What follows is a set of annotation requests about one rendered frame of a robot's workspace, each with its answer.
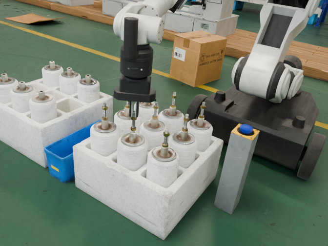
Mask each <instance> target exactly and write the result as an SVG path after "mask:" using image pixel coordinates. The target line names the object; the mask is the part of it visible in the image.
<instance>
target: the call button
mask: <svg viewBox="0 0 328 246"><path fill-rule="evenodd" d="M240 130H241V132H243V133H246V134H250V133H251V132H252V131H253V127H252V126H250V125H248V124H242V125H240Z"/></svg>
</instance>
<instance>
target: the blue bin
mask: <svg viewBox="0 0 328 246"><path fill-rule="evenodd" d="M100 121H102V120H98V121H96V122H94V123H92V124H90V125H88V126H86V127H84V128H82V129H80V130H78V131H76V132H74V133H72V134H70V135H68V136H66V137H63V138H61V139H59V140H57V141H55V142H53V143H51V144H49V145H47V146H46V147H45V148H44V152H45V153H46V157H47V162H48V167H49V173H50V175H51V176H53V177H54V178H56V179H58V180H59V181H61V182H62V183H64V184H66V183H68V182H70V181H71V180H73V179H74V178H75V171H74V158H73V146H74V145H76V144H78V143H80V142H82V141H83V140H85V139H87V138H89V137H90V128H91V127H92V125H94V124H95V123H97V122H100Z"/></svg>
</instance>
